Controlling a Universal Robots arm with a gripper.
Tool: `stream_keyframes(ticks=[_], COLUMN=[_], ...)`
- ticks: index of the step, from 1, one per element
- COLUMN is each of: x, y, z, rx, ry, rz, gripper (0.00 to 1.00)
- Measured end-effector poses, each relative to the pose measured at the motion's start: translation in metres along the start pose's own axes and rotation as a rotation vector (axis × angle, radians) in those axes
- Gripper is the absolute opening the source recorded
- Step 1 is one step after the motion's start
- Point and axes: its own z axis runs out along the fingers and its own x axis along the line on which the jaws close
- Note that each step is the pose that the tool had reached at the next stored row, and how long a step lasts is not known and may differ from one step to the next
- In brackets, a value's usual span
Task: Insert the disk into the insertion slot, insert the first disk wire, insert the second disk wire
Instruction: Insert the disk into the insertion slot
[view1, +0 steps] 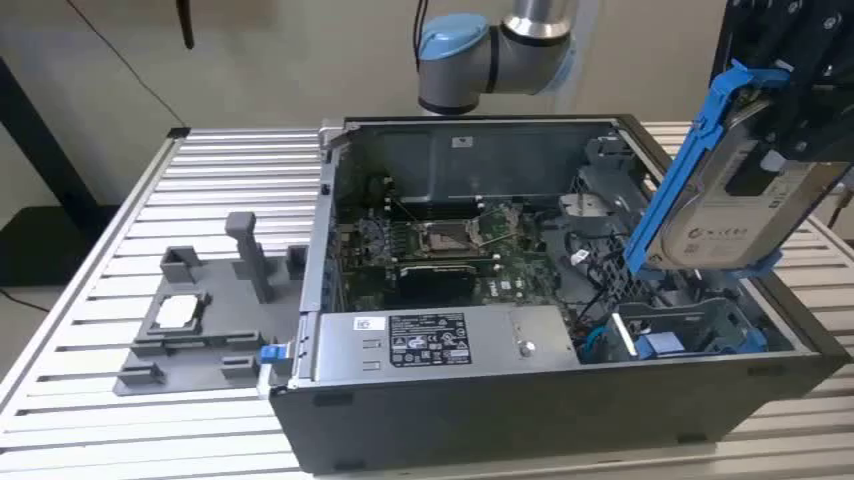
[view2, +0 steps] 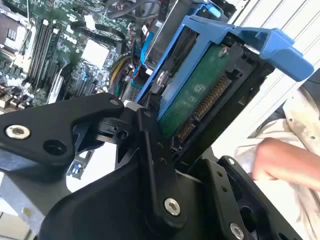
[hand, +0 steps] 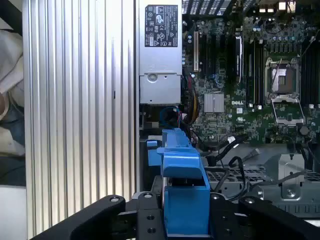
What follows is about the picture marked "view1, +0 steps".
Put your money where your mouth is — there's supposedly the hard disk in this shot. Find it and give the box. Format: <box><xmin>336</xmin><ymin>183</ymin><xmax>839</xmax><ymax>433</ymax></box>
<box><xmin>623</xmin><ymin>58</ymin><xmax>854</xmax><ymax>281</ymax></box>

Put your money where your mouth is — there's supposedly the black RAM slot row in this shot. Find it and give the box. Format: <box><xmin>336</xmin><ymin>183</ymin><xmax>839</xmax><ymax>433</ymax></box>
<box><xmin>388</xmin><ymin>195</ymin><xmax>487</xmax><ymax>221</ymax></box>

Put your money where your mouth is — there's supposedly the green motherboard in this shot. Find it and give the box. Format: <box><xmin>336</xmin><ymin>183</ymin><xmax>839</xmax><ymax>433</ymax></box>
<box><xmin>336</xmin><ymin>197</ymin><xmax>575</xmax><ymax>311</ymax></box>

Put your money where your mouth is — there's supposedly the blue carrier in bay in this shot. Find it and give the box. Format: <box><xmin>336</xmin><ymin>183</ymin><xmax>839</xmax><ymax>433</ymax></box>
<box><xmin>632</xmin><ymin>324</ymin><xmax>769</xmax><ymax>359</ymax></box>

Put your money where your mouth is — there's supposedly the CPU socket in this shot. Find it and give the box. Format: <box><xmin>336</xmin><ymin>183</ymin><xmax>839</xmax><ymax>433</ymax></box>
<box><xmin>413</xmin><ymin>219</ymin><xmax>485</xmax><ymax>259</ymax></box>

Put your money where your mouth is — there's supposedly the thin metal locking lever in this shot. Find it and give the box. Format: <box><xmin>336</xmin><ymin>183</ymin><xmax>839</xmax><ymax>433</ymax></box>
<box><xmin>393</xmin><ymin>197</ymin><xmax>423</xmax><ymax>226</ymax></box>

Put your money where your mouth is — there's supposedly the black graphics card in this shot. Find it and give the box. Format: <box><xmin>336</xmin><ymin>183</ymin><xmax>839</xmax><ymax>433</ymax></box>
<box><xmin>396</xmin><ymin>263</ymin><xmax>480</xmax><ymax>307</ymax></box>

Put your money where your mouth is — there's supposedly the black open PC case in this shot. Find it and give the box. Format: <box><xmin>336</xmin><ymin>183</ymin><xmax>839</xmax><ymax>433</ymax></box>
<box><xmin>256</xmin><ymin>113</ymin><xmax>850</xmax><ymax>475</ymax></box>

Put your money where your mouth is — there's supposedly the silver power supply unit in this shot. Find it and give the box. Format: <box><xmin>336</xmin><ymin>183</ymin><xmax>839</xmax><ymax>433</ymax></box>
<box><xmin>312</xmin><ymin>305</ymin><xmax>579</xmax><ymax>386</ymax></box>

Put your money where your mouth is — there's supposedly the grey parts rack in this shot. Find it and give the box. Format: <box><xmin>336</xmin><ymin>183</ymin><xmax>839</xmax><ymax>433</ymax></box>
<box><xmin>113</xmin><ymin>211</ymin><xmax>309</xmax><ymax>397</ymax></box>

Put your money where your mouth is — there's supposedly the silver CPU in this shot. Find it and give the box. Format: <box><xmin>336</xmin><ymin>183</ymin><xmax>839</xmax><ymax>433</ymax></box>
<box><xmin>153</xmin><ymin>295</ymin><xmax>201</xmax><ymax>329</ymax></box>

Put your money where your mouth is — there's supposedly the black desk stand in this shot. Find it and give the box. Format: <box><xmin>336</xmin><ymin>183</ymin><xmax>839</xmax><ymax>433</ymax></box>
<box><xmin>0</xmin><ymin>57</ymin><xmax>121</xmax><ymax>287</ymax></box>

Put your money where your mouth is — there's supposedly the silver metal bracket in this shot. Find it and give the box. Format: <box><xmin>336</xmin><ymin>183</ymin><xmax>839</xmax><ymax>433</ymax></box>
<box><xmin>557</xmin><ymin>192</ymin><xmax>613</xmax><ymax>219</ymax></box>

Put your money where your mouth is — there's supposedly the black wire with white tag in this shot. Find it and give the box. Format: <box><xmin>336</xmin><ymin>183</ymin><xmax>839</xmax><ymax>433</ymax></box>
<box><xmin>563</xmin><ymin>227</ymin><xmax>628</xmax><ymax>274</ymax></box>

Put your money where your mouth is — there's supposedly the blue data cable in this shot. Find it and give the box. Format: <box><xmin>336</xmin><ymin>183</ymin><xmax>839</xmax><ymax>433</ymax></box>
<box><xmin>584</xmin><ymin>322</ymin><xmax>605</xmax><ymax>364</ymax></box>

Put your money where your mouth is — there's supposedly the black hanging strap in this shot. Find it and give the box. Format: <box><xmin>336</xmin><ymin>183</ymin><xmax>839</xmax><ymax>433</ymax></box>
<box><xmin>173</xmin><ymin>0</ymin><xmax>196</xmax><ymax>50</ymax></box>

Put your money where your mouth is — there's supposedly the thin black wall cable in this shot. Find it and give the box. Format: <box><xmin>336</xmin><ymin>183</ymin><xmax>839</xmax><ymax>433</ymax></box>
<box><xmin>65</xmin><ymin>0</ymin><xmax>189</xmax><ymax>130</ymax></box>

